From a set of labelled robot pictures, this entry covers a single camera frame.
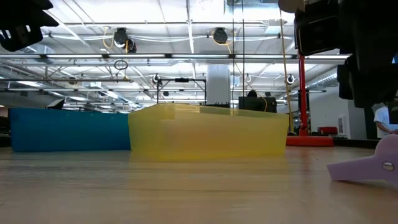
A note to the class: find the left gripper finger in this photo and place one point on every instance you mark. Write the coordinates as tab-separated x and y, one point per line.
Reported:
18	39
25	15

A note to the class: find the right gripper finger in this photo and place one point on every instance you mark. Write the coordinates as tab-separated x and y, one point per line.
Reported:
373	91

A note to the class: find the blue plastic bin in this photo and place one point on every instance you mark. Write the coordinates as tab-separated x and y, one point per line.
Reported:
68	130

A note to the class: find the yellow translucent plastic bin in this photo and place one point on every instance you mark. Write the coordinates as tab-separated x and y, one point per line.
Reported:
208	133

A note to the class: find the lilac staple remover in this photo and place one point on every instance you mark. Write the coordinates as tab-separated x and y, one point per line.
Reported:
367	169

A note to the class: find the person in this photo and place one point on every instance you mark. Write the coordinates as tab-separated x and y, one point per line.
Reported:
382	119
252	93

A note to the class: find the red box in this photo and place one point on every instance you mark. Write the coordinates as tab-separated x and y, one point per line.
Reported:
327	130

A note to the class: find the black angled panel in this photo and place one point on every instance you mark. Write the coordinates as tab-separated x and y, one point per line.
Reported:
56	104

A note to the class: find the small ceiling reel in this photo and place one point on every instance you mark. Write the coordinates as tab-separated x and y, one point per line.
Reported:
290	79
155	78

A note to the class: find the black background monitor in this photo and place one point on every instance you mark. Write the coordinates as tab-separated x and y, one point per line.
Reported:
256	104

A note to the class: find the white building column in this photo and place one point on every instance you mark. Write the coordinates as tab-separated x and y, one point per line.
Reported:
218	84

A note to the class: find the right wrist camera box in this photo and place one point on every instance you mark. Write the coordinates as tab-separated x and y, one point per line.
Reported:
317	34

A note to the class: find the black metal frame rig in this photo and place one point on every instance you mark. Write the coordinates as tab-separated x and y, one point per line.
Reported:
182	80

